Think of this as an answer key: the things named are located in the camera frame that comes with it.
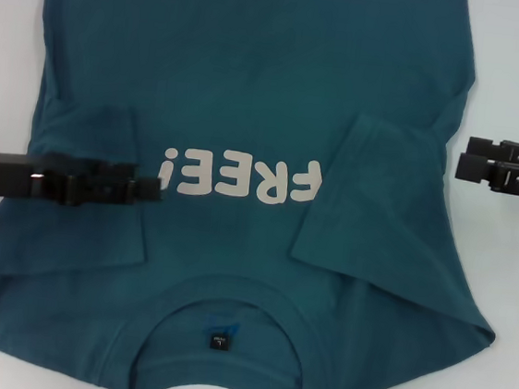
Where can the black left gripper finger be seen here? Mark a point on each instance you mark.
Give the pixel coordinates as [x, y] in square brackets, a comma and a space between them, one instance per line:
[148, 190]

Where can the teal T-shirt with FREE print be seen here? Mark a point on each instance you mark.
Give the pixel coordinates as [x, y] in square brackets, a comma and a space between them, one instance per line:
[254, 64]

